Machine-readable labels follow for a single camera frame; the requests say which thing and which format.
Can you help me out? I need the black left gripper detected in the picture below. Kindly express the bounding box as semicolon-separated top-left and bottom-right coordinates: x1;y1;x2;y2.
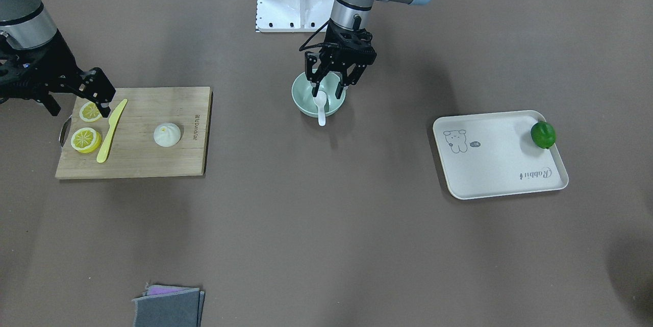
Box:
305;20;377;99

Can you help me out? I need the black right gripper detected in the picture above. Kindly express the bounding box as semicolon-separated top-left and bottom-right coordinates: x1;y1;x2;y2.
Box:
1;31;116;118

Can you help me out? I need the white plastic spoon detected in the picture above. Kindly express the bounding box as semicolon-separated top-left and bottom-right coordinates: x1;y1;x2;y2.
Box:
313;90;328;127

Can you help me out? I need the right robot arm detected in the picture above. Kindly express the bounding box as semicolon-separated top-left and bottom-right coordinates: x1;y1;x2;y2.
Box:
1;0;116;117

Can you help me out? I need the light green bowl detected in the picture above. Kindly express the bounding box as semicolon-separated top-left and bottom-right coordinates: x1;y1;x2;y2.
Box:
291;72;346;118

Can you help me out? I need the thin lemon slice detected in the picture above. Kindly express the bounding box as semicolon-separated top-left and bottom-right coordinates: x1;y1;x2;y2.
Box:
79;102;104;123

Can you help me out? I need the thick lemon slice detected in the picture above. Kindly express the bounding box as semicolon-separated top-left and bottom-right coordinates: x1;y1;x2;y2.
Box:
70;127;103;154

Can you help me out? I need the yellow plastic knife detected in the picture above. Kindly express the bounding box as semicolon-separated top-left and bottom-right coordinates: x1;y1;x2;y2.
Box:
96;99;129;163

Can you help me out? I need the bamboo cutting board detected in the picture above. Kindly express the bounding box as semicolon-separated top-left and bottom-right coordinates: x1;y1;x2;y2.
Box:
55;87;212;179

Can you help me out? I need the beige rabbit tray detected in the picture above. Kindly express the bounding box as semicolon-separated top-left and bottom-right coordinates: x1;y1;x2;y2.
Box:
432;110;569;200

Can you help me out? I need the green lime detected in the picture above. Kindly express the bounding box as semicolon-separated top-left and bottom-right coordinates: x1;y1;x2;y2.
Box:
530;120;557;149

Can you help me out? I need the grey folded cloth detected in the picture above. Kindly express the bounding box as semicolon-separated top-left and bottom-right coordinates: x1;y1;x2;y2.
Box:
133;284;205;326

